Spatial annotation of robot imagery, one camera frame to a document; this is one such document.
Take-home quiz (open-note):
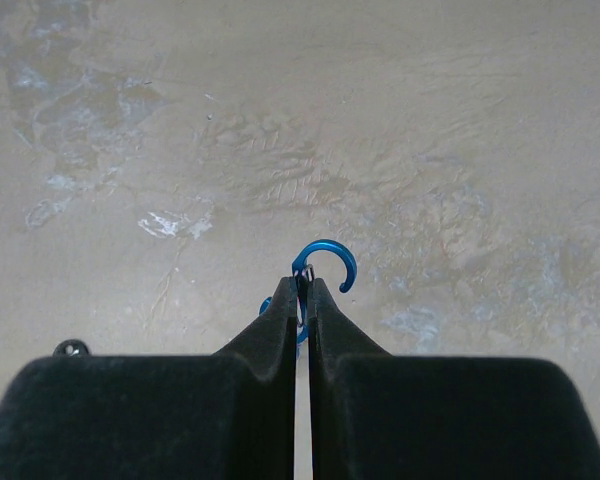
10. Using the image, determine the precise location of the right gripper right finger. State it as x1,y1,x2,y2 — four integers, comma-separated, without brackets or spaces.
308,280,600,479

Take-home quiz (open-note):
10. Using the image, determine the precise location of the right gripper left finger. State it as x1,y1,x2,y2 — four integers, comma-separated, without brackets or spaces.
0,277,297,479

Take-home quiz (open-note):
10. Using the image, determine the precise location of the blue carabiner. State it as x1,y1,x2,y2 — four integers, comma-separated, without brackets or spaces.
257,238,358,359

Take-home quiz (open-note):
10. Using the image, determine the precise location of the black tag key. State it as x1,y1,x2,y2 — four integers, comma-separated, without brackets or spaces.
52,339,90,357

